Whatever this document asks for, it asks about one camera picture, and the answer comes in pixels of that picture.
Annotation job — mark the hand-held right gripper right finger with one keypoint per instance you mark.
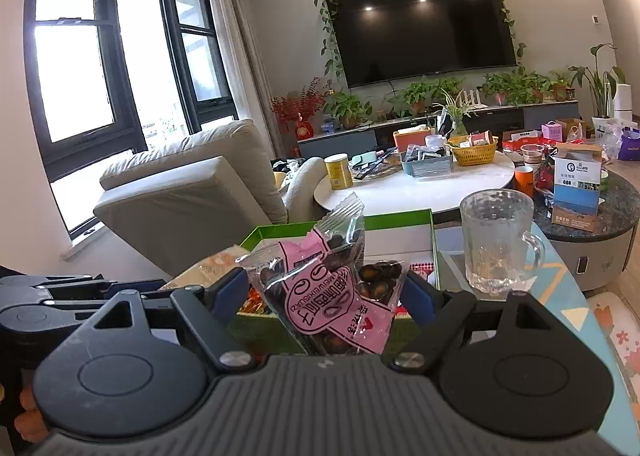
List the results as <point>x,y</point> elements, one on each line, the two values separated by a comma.
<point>415,300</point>

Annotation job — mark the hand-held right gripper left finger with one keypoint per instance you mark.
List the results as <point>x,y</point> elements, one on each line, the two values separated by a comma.
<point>232,292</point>

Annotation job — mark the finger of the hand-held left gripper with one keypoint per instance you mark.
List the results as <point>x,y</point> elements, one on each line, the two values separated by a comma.
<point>135,287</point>

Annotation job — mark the green cardboard box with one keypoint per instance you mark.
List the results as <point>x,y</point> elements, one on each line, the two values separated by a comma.
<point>390,218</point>

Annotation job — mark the pink seed snack packet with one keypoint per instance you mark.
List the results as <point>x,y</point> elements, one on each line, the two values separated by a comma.
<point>320,296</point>

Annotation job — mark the orange snack packet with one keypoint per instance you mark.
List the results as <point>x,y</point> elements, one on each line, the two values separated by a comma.
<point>252,303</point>

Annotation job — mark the beige snack packet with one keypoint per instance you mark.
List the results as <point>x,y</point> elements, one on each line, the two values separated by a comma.
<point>210,268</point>

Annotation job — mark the clear plastic measuring jug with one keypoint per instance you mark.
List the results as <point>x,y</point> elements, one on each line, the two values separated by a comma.
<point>492,241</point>

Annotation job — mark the round white coffee table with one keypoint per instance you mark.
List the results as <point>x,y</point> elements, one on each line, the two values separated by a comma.
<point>430,191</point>

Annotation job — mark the beige armchair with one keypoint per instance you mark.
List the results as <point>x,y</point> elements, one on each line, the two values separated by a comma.
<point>200,186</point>

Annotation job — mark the blue plastic basket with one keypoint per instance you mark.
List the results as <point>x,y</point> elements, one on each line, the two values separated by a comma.
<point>427,166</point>

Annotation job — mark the yellow tin can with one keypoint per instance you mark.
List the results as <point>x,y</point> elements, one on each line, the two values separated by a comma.
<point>339,172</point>

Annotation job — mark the teal oval case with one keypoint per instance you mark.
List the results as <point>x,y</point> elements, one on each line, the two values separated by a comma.
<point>364,160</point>

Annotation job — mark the teal patterned tablecloth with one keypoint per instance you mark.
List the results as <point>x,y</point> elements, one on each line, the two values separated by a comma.
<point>565,296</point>

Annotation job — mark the yellow woven basket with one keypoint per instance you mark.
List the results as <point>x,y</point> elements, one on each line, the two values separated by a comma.
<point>472,152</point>

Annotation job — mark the orange paper cup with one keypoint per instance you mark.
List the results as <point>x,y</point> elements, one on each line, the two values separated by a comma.
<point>525,182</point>

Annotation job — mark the orange tissue box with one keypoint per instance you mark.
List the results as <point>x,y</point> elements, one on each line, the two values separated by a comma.
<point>411,139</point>

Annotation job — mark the red snack bag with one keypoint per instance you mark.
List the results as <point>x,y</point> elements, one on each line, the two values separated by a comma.
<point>545,181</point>

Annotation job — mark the clear plastic cup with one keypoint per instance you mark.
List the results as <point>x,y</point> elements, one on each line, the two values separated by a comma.
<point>531,156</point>

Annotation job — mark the spider plant in vase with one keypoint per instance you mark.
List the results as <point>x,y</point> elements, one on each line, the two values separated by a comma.
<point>457,112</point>

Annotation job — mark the blue white carton box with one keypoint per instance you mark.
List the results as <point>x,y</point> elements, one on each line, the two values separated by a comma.
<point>577,191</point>

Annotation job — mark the red flower plant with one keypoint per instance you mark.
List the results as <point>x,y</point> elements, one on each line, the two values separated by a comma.
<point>296,104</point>

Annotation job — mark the leafy potted plant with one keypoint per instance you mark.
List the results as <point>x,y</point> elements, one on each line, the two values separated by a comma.
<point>506,86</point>
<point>417,94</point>
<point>560,82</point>
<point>346,109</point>

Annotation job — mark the floral floor mat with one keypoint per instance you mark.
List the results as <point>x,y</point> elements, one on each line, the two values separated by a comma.
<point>617,336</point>

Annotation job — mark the white letter ornament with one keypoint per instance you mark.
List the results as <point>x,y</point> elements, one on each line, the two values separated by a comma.
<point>471,97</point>

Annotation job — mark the dark round side table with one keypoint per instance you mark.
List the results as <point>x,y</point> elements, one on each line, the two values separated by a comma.
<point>615,216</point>

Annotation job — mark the small pink box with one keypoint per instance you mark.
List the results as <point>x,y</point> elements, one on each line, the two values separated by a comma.
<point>552,131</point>

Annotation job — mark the black framed window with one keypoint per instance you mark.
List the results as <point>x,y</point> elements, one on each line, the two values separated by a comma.
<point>75,76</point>

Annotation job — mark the brown cardboard box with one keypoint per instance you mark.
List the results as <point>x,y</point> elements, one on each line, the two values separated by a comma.
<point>571,129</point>

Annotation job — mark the white sheer curtain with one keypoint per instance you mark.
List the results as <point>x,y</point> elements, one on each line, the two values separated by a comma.
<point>240,51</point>

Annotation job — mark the purple gift bag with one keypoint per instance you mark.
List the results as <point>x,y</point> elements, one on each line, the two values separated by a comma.
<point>629,144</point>

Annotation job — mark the tall plant in white pot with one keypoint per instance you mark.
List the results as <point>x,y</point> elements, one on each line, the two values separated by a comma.
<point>597,84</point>

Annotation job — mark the white humidifier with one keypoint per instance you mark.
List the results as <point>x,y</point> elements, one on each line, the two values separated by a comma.
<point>628,104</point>

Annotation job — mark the green vine garland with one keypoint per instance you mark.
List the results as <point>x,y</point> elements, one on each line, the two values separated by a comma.
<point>327,16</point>

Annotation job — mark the black wall television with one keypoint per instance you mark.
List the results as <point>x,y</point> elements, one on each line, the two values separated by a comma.
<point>425,26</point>

